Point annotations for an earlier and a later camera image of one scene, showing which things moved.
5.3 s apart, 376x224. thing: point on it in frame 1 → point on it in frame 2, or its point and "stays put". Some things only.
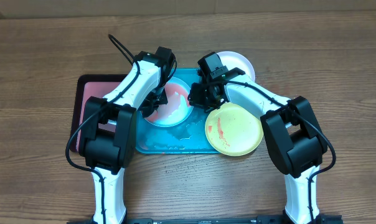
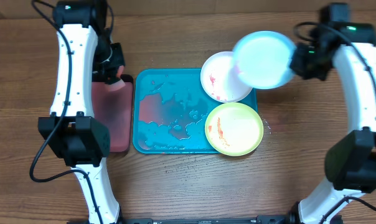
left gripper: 163,101 → 112,72
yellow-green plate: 233,129 stays put
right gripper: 203,101 → 296,67
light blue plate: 178,109 → 262,60
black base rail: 323,219 stays put
